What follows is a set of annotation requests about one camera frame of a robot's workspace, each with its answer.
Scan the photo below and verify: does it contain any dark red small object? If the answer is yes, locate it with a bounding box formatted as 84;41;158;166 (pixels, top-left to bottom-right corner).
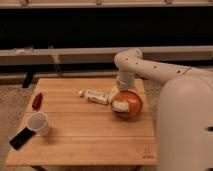
32;93;43;110

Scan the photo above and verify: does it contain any white packet in bowl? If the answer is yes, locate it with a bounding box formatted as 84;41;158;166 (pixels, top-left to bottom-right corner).
112;101;130;113

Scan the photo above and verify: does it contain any white plastic cup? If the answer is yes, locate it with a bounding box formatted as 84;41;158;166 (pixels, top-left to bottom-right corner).
26;112;50;136

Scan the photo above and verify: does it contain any black phone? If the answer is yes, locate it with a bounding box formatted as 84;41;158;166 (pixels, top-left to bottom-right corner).
9;127;35;150

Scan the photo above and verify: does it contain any long grey shelf beam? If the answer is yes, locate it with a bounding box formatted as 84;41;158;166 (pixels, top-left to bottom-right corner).
0;45;213;66

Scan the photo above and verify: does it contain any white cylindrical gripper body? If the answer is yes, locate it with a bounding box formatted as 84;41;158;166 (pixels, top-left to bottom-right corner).
116;71;135;91

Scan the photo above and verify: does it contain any white tube bottle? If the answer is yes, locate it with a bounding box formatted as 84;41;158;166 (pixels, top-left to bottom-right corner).
78;90;108;105

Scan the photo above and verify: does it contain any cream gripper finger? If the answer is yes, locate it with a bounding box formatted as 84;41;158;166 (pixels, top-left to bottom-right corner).
108;86;119;103

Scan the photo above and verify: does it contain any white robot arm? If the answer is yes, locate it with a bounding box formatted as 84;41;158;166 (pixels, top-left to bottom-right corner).
114;48;213;171

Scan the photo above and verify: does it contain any orange bowl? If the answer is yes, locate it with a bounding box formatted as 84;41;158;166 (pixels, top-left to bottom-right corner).
111;91;143;120

